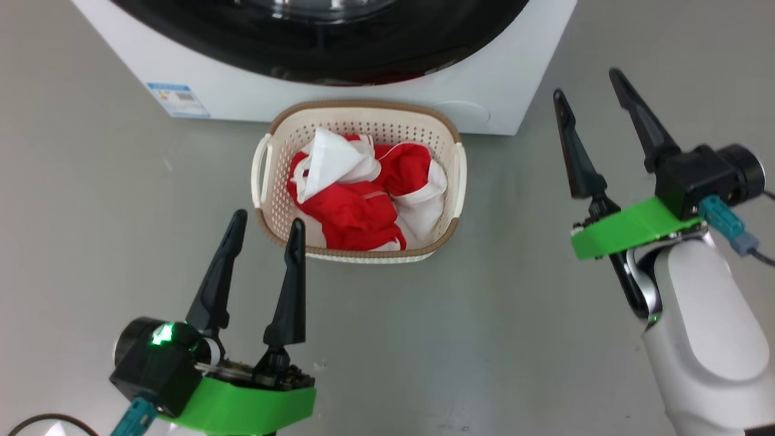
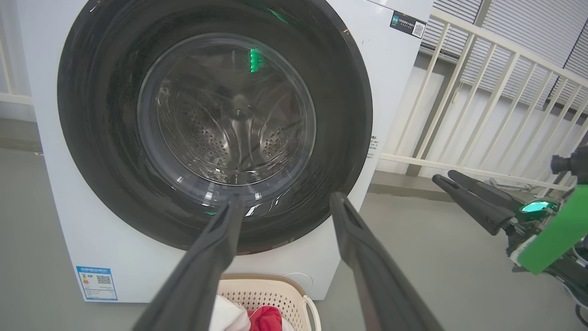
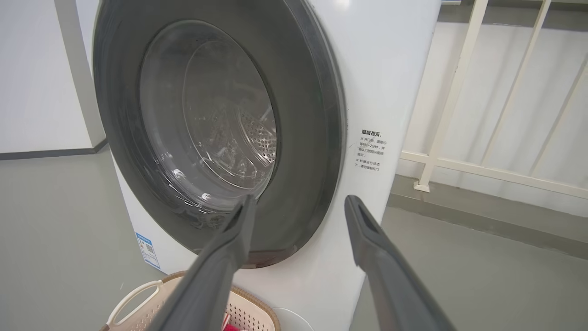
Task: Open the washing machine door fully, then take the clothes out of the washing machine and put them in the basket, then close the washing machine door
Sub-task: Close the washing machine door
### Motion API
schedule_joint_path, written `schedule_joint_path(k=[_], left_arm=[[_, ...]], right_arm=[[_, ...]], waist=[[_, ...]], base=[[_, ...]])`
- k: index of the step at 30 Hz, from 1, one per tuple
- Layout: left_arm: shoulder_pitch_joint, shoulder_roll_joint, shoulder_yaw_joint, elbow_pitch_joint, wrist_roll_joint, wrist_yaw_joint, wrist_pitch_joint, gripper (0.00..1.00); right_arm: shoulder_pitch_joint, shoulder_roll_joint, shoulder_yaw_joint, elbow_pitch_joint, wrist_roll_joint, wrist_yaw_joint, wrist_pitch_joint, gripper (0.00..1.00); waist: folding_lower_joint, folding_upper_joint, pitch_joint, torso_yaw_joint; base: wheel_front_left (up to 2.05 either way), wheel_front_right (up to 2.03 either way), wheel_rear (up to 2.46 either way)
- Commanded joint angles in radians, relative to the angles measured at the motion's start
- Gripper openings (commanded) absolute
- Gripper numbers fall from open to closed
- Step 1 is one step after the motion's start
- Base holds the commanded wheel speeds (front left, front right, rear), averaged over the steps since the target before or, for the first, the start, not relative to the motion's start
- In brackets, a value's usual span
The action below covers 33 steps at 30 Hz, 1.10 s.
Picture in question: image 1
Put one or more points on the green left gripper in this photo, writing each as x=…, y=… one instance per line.
x=254, y=406

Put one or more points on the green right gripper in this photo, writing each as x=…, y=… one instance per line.
x=623, y=230

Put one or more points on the red and white garment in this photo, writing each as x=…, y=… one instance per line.
x=351, y=212

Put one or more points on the grey washing machine door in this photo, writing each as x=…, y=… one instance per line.
x=333, y=48

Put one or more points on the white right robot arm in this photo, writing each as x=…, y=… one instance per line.
x=708, y=327

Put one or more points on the cream perforated laundry basket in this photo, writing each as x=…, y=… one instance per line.
x=272, y=206

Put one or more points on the white washing machine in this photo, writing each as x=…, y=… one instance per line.
x=514, y=91

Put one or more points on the blue energy label sticker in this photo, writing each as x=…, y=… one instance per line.
x=178, y=101

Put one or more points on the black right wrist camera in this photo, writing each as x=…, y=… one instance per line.
x=696, y=175

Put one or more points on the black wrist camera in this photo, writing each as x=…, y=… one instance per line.
x=696, y=175
x=157, y=369

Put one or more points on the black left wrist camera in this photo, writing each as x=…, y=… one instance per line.
x=157, y=369

